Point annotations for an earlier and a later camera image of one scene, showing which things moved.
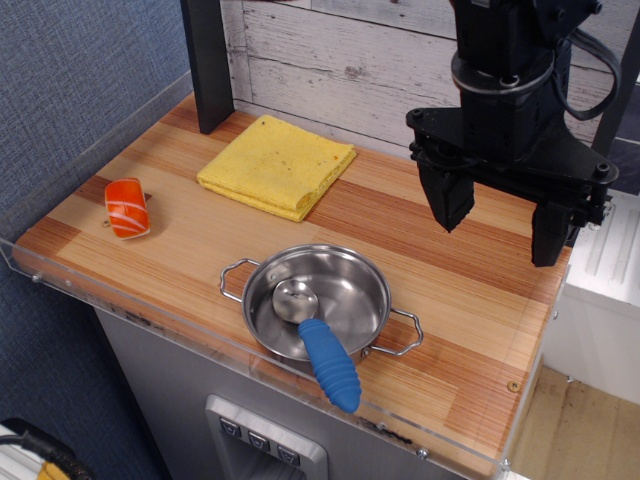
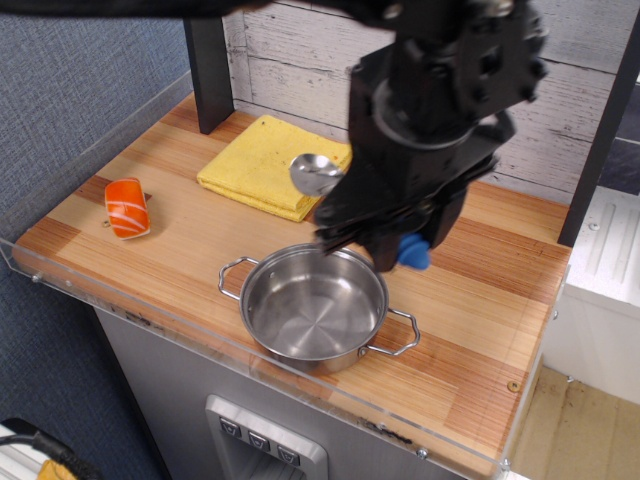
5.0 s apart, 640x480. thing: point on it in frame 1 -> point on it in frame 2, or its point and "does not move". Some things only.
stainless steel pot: (353, 299) does not move
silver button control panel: (252, 447) does not move
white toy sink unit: (595, 337) does not move
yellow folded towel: (276, 166) does not move
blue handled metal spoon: (296, 301) -> (314, 174)
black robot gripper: (523, 143) -> (422, 136)
